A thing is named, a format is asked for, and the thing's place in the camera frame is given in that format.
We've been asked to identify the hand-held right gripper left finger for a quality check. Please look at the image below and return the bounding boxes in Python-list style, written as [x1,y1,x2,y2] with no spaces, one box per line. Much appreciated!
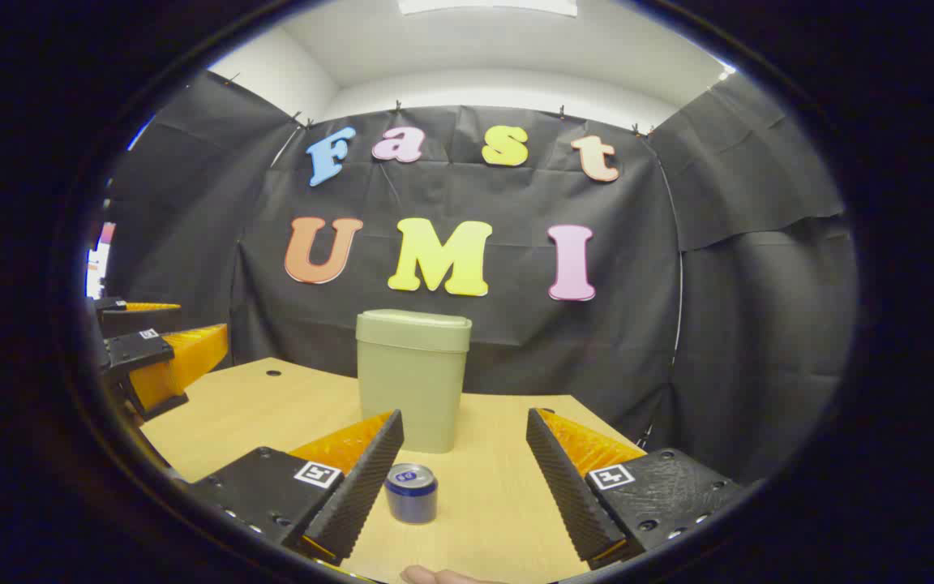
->
[183,410,405,567]

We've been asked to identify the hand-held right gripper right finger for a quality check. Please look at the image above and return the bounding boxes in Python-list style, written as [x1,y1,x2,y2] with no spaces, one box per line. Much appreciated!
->
[525,408,752,570]

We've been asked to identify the blue pop can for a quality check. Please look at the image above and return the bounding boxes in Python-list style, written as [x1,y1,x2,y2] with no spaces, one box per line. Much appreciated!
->
[384,463,439,525]

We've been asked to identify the green desktop garbage bin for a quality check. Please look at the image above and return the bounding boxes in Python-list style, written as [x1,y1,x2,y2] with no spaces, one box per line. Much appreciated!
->
[355,308,473,453]

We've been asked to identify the wooden desktop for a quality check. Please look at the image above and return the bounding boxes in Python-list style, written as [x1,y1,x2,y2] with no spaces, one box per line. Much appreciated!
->
[139,357,654,584]

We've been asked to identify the computer monitor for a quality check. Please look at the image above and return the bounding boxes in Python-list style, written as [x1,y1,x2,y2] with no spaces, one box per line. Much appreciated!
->
[84,223,117,301]

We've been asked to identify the ceiling light panel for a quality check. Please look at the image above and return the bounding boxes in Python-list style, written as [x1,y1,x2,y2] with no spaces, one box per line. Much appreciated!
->
[398,0,578,17]

